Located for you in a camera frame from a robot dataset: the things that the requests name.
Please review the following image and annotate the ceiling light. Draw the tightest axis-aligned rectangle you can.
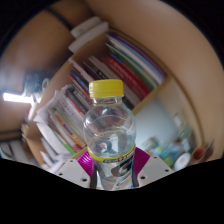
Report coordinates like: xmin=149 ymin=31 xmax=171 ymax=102
xmin=2 ymin=92 xmax=34 ymax=104

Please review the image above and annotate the brown mug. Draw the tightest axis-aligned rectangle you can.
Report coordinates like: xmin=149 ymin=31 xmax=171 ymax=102
xmin=191 ymin=141 xmax=214 ymax=161

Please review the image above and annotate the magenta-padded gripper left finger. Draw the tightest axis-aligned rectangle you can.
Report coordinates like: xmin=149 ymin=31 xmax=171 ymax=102
xmin=55 ymin=150 xmax=99 ymax=189

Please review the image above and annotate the white-lidded jar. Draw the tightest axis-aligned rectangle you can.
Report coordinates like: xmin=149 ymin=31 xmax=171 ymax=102
xmin=173 ymin=152 xmax=192 ymax=171

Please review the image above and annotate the wooden shelf unit with books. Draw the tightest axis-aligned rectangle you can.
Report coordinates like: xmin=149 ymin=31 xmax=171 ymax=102
xmin=19 ymin=16 xmax=204 ymax=168

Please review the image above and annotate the clear drink bottle yellow cap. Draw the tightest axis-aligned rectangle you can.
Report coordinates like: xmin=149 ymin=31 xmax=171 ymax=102
xmin=83 ymin=78 xmax=137 ymax=192

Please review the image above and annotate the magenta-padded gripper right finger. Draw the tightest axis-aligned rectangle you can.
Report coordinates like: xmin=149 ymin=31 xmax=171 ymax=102
xmin=130 ymin=147 xmax=175 ymax=188

